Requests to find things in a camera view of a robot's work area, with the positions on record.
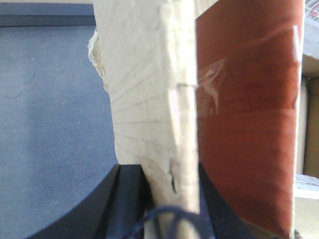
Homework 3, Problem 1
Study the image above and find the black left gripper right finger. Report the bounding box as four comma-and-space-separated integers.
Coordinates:
198, 163, 276, 239

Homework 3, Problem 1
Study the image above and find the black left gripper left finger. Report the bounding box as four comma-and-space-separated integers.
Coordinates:
31, 164, 152, 239

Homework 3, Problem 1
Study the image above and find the orange printed cardboard box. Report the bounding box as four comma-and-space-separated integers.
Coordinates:
196, 0, 319, 239

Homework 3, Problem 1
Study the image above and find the plain torn cardboard box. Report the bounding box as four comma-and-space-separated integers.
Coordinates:
88, 0, 200, 213

